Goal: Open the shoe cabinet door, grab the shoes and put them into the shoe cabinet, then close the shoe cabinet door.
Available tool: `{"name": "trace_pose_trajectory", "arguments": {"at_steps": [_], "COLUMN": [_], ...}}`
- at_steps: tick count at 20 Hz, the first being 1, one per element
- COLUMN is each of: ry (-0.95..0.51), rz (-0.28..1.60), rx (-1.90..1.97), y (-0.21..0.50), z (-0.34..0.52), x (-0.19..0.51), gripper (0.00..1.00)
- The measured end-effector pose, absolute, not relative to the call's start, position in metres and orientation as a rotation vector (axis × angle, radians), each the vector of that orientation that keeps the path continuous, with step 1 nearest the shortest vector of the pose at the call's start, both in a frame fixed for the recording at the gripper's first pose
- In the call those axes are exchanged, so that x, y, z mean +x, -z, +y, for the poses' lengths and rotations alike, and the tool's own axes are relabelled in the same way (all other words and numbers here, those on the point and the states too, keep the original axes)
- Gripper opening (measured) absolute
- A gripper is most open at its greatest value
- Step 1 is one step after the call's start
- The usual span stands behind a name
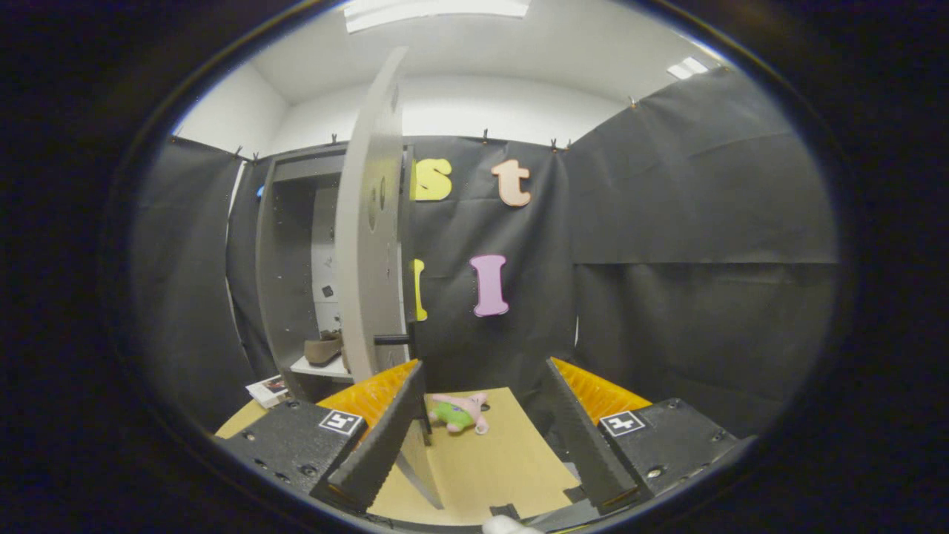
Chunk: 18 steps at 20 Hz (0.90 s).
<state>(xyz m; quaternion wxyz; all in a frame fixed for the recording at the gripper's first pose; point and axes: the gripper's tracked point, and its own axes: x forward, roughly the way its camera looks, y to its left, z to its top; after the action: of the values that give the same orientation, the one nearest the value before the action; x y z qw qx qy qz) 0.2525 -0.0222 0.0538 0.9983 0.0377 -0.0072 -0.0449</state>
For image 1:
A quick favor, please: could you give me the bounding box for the dark grey shoe cabinet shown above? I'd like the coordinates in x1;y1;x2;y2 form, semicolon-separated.
254;145;416;406

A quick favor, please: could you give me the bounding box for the small ceiling light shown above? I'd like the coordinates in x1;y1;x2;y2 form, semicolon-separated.
666;56;710;81

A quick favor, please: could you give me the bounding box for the black backdrop cloth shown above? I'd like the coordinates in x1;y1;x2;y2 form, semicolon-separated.
133;67;839;446

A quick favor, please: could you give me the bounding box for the light grey shoe cabinet door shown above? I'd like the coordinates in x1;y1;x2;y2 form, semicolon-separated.
334;46;446;511

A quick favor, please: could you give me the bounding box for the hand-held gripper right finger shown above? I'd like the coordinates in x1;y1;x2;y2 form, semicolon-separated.
545;357;757;514

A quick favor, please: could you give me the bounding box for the green pink plush toy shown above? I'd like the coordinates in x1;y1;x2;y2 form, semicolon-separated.
429;392;490;435

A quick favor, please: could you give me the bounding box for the white book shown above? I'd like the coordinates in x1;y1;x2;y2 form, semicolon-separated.
246;375;291;410

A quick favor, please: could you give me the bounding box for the brown fuzzy shoe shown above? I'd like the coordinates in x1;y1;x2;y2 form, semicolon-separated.
304;331;346;366

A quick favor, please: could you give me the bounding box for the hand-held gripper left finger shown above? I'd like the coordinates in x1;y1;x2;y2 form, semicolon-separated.
215;359;428;514

